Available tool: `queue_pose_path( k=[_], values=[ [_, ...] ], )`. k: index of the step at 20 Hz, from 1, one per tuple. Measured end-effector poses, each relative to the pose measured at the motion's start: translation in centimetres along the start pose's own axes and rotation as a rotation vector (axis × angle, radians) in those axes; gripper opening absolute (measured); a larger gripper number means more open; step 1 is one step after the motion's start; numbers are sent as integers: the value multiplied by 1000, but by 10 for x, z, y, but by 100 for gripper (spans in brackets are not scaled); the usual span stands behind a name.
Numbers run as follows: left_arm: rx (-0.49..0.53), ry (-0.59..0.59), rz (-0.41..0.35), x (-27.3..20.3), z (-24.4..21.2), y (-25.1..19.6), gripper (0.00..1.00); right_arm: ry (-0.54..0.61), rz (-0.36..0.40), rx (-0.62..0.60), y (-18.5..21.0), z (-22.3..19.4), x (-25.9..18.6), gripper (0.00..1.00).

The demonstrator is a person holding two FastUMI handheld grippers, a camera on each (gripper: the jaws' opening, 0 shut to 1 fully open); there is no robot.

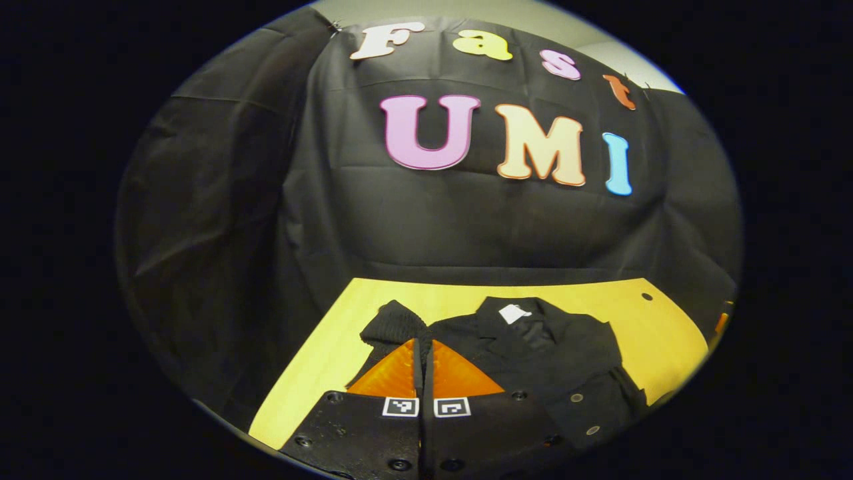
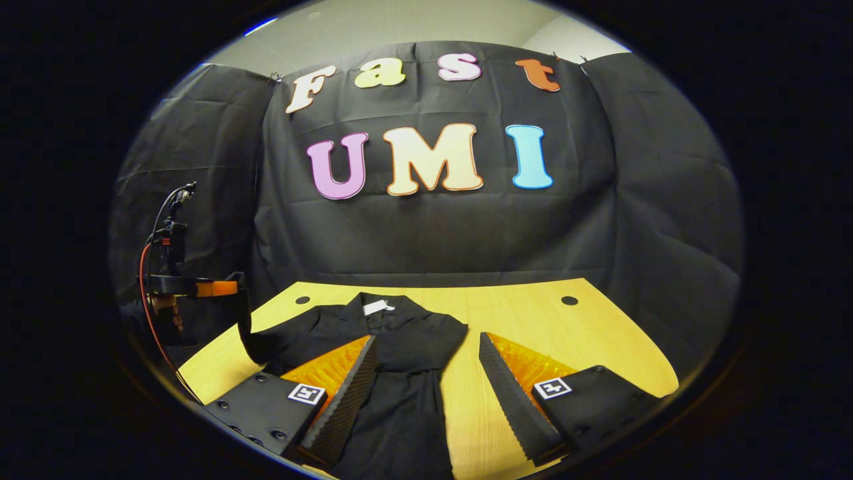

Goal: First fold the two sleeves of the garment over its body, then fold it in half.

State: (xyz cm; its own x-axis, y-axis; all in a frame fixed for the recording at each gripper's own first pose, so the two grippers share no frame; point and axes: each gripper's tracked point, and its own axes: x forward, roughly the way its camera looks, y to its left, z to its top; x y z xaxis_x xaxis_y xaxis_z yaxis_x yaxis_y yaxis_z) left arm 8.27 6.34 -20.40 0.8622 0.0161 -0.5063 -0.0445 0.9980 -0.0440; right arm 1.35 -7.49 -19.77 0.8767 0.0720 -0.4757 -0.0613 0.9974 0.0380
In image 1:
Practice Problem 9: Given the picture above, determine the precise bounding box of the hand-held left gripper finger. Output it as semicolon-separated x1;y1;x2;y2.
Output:
279;337;423;480
424;337;577;480

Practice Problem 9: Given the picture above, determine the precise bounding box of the black jacket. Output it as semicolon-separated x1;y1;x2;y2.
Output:
345;297;648;454

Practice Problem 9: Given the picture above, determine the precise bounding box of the black backdrop cloth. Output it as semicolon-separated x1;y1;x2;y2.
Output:
113;7;744;427

